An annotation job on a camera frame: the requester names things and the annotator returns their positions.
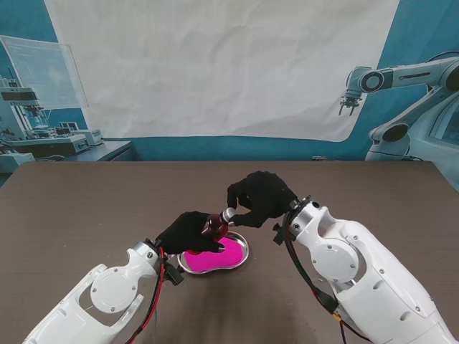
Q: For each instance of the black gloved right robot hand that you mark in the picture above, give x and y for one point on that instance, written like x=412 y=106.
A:
x=267 y=197

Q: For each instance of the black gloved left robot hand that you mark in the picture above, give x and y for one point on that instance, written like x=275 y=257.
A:
x=183 y=233

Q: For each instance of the red transparent sample bottle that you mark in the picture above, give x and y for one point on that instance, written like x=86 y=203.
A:
x=214 y=229

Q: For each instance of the white round bottle cap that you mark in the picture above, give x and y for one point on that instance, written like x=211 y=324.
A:
x=227 y=216

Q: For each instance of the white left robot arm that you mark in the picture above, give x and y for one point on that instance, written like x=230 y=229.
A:
x=111 y=297

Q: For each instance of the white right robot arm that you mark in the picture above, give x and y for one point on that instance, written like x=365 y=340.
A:
x=358 y=272

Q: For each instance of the magenta tray liner pad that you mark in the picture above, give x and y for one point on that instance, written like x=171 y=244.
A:
x=229 y=258

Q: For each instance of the steel kidney-shaped tray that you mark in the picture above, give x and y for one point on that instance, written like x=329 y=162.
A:
x=245 y=247

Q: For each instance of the white wrinkled backdrop sheet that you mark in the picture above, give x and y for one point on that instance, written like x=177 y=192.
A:
x=215 y=71

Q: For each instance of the blue lab print banner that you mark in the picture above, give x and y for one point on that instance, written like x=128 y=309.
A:
x=21 y=21

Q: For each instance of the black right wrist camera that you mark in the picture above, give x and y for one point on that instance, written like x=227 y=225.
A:
x=278 y=233

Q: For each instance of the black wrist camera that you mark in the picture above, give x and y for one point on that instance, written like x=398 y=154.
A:
x=278 y=233
x=175 y=276

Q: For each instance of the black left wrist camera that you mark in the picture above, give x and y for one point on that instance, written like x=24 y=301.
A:
x=175 y=276

